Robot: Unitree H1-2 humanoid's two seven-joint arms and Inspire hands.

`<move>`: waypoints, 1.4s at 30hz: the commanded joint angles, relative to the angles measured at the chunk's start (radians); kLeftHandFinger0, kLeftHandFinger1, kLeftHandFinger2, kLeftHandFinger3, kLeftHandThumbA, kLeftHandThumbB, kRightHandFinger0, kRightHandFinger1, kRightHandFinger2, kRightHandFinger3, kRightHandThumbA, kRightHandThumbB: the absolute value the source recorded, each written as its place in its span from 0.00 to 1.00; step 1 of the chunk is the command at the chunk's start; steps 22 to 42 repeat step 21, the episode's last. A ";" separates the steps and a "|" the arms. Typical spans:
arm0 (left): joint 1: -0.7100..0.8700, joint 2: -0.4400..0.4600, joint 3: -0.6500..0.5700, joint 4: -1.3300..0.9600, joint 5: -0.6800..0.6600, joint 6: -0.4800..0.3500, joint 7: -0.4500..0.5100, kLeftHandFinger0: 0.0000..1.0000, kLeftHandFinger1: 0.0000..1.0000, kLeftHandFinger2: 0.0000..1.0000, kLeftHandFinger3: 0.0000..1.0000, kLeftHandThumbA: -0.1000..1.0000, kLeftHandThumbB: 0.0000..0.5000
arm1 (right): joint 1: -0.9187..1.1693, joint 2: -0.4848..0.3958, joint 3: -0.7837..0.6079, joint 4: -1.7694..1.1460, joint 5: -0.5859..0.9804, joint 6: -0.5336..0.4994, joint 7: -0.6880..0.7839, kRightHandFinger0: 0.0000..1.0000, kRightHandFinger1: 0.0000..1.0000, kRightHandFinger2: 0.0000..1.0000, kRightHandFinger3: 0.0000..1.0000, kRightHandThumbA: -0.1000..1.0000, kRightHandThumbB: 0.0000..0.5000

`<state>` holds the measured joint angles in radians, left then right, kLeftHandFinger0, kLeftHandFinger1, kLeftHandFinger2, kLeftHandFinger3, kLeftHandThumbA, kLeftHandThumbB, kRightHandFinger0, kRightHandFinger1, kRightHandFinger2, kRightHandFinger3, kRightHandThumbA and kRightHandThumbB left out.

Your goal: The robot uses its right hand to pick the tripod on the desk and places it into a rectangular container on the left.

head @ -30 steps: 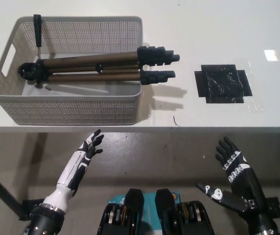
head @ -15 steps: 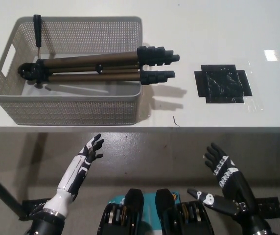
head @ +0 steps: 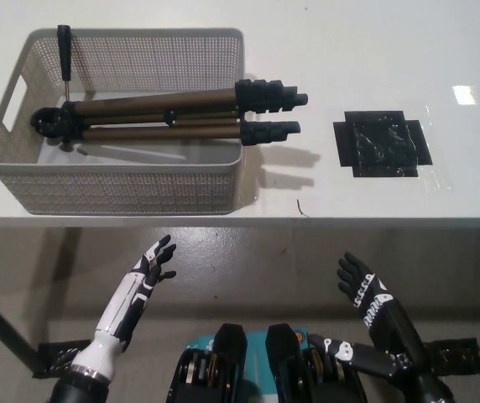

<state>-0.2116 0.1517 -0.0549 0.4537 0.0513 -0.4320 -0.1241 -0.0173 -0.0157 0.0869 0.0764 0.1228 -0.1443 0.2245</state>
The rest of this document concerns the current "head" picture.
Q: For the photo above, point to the black floor plate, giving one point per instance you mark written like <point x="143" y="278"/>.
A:
<point x="57" y="357"/>
<point x="454" y="354"/>

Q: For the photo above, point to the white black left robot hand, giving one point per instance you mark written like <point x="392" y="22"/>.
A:
<point x="135" y="298"/>

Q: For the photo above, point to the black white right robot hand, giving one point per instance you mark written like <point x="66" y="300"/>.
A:
<point x="395" y="331"/>

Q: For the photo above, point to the bronze tripod with black head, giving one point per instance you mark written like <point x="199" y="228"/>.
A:
<point x="139" y="105"/>

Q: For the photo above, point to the black metal table leg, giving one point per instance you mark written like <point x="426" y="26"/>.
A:
<point x="1" y="321"/>

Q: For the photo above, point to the black tape patch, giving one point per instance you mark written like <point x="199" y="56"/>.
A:
<point x="382" y="142"/>

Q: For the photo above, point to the grey perforated plastic basket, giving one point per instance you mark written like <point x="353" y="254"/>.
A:
<point x="139" y="184"/>

